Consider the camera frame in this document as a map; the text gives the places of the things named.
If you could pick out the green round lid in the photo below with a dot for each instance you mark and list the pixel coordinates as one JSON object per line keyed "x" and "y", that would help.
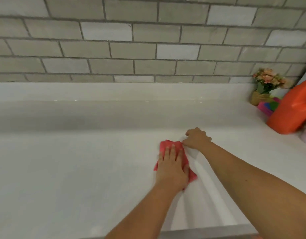
{"x": 274, "y": 106}

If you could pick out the pink plastic basket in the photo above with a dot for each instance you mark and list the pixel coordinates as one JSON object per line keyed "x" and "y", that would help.
{"x": 263, "y": 108}

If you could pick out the pink cloth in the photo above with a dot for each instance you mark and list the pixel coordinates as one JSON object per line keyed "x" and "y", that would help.
{"x": 165, "y": 145}

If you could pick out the blue round lid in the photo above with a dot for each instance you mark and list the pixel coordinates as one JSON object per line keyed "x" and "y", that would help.
{"x": 267, "y": 106}

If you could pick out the person's right forearm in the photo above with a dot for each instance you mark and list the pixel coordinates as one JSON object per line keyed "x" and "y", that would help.
{"x": 262, "y": 186}

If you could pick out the orange jug with white cap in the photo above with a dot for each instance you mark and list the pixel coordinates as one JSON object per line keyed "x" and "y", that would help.
{"x": 289, "y": 111}

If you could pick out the pink flowers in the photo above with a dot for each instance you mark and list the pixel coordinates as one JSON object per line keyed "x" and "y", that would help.
{"x": 265, "y": 84}

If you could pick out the person's left forearm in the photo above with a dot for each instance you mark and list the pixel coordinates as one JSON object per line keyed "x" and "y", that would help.
{"x": 140, "y": 214}

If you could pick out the person's right hand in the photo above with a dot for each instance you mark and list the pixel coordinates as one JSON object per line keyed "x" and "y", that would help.
{"x": 197, "y": 140}

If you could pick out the orange cabinet front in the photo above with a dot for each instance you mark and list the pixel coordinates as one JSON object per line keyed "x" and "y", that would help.
{"x": 257, "y": 236}

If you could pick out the white countertop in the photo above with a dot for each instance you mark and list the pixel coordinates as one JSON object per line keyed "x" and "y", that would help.
{"x": 68, "y": 159}

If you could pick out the person's left hand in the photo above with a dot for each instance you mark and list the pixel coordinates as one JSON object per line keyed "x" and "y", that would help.
{"x": 171, "y": 171}

